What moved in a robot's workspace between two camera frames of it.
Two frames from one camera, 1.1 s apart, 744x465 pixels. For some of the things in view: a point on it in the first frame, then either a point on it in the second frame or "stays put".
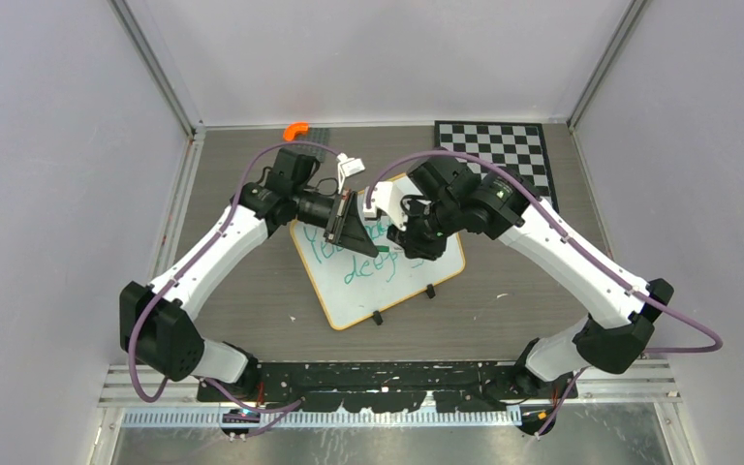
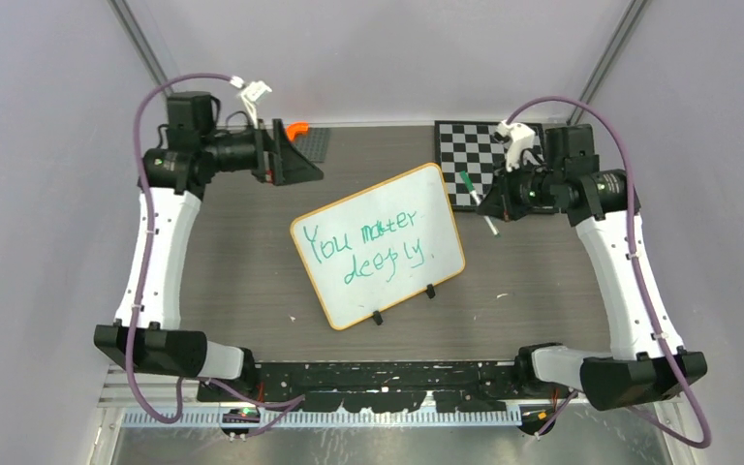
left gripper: (348, 230) to (288, 166)
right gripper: (413, 245) to (501, 201)
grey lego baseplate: (314, 135) stays put
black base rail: (388, 386) stays put
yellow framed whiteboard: (354, 283) stays put
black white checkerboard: (518, 147) stays put
